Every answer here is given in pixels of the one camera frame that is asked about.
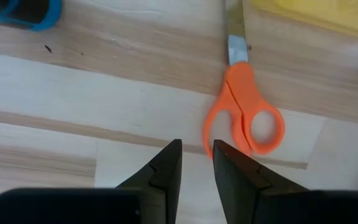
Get blue plastic loop handle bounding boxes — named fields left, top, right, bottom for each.
left=0, top=0, right=63, bottom=32

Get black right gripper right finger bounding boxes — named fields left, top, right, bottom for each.
left=213, top=139, right=358, bottom=224

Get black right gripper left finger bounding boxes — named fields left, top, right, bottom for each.
left=0, top=139, right=183, bottom=224

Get yellow plastic basket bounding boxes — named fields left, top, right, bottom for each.
left=247, top=0, right=358, bottom=41

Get orange-handled scissors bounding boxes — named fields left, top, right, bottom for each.
left=202, top=0, right=286, bottom=160

